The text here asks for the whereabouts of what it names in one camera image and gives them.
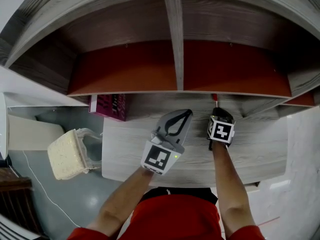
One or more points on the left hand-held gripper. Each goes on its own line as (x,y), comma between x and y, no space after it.
(160,156)

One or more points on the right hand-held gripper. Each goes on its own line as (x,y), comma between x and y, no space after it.
(221,131)

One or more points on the red pen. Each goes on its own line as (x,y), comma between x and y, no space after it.
(215,100)

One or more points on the magenta book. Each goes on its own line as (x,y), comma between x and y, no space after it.
(110,106)

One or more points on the person's left forearm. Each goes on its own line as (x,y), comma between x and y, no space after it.
(120,201)

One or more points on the person's right forearm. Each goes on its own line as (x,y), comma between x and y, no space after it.
(231,189)

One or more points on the grey wooden desk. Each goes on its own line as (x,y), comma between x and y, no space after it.
(257,146)

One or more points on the person's red clothing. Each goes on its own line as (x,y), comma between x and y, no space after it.
(175,219)

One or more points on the cream cushioned chair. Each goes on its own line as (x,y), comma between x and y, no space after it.
(66,154)

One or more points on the grey wooden shelf unit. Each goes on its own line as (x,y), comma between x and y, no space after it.
(175,34)

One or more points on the dark wooden furniture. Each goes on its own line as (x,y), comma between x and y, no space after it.
(17,199)

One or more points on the white appliance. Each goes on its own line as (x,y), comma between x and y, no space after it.
(3,126)

